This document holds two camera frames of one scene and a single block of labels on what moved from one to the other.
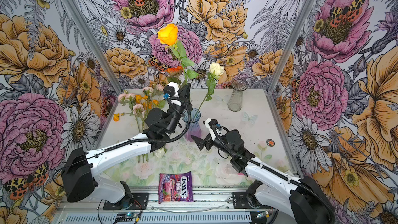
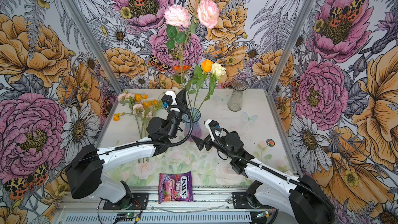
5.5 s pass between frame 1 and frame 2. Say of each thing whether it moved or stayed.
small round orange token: stayed
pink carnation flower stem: moved
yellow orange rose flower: moved
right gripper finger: stayed
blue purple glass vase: stayed
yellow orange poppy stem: stayed
